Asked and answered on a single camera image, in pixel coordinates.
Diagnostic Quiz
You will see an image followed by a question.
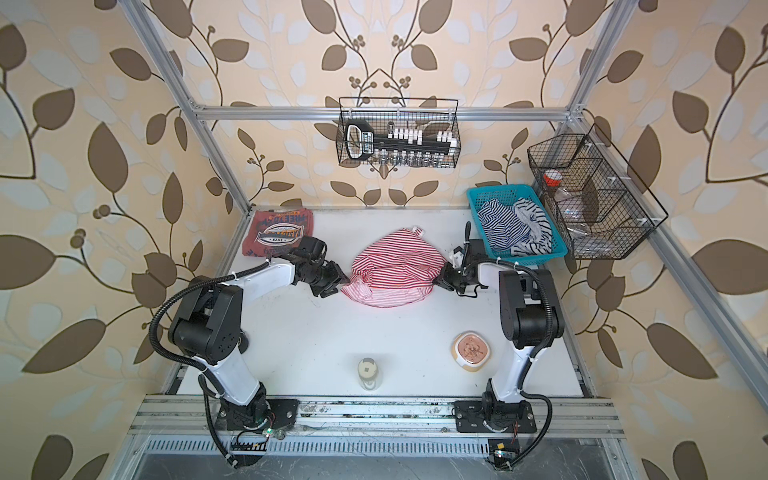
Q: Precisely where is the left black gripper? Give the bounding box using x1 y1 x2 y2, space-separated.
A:
308 259 353 295

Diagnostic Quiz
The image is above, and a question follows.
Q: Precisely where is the striped red white tank top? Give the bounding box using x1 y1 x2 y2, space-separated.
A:
342 227 446 308

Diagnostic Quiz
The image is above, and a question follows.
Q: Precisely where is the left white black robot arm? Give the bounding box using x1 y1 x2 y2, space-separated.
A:
147 236 350 433

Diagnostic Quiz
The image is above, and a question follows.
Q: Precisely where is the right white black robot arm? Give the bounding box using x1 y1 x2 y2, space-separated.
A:
433 221 565 471

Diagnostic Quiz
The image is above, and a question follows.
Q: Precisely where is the navy white striped tank top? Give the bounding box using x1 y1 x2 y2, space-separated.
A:
478 198 553 257

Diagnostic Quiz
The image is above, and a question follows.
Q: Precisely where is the beige round container pink lid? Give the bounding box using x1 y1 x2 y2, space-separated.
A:
450 331 491 372

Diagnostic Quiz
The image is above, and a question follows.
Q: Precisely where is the teal plastic basket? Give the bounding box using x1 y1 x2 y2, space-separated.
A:
467 184 568 266

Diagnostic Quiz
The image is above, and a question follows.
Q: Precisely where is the small clear jar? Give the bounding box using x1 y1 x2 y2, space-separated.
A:
357 357 381 391

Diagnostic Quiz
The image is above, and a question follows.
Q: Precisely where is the black handled bottle rack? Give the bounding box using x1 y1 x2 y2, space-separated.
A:
336 119 461 162

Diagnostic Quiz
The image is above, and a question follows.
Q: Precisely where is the black wire basket back wall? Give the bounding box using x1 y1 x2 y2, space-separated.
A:
335 95 462 169

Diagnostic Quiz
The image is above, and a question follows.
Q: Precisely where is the black wire basket wall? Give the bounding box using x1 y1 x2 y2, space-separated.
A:
527 125 669 260
335 95 462 169

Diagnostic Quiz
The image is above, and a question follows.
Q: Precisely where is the black wire basket right wall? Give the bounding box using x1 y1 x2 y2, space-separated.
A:
527 125 669 260

